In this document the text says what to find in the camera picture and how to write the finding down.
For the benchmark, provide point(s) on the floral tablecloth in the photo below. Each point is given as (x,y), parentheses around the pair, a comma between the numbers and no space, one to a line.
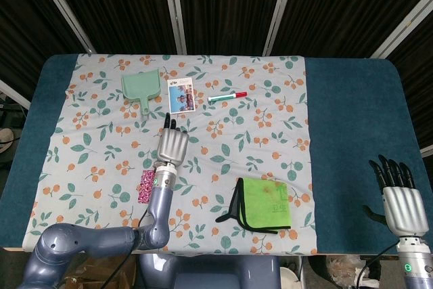
(236,133)

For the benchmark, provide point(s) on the green cloth with black trim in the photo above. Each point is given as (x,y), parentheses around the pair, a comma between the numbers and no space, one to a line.
(267,204)

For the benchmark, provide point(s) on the dark slatted partition panel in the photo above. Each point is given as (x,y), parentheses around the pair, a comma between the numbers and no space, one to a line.
(27,15)
(125,8)
(338,8)
(419,82)
(230,8)

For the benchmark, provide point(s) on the mint green dustpan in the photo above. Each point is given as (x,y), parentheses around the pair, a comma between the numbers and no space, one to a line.
(140,86)

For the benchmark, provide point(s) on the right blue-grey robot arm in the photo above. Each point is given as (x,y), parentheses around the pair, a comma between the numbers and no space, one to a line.
(414,265)

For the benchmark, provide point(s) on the clear plastic bag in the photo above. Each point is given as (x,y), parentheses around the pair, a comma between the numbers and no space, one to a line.
(341,268)

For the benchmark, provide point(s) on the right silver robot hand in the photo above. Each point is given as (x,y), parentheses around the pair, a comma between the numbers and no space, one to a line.
(404,211)

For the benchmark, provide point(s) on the blue-grey robot torso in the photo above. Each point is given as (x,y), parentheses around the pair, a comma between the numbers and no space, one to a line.
(209,272)

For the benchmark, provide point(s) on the pink patterned pouch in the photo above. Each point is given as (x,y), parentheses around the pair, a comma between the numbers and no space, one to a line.
(144,191)

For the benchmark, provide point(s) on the white bucket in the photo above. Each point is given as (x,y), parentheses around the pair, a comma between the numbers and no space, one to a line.
(289,277)

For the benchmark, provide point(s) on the photo postcard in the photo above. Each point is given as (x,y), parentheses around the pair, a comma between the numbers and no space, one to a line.
(182,97)

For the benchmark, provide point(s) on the brown cardboard box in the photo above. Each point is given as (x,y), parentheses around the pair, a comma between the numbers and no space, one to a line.
(98,268)

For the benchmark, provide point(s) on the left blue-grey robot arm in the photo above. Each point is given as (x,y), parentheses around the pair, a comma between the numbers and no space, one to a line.
(84,241)

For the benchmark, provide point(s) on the white partition post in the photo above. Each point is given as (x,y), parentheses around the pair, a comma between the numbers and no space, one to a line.
(280,8)
(428,149)
(64,8)
(173,8)
(13,94)
(406,25)

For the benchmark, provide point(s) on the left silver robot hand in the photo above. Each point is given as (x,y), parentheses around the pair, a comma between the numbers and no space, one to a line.
(172,147)

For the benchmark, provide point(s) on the red and green marker pen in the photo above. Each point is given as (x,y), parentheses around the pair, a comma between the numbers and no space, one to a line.
(226,96)

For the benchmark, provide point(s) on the blue table cover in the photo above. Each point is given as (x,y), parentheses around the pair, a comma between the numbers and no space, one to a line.
(352,116)

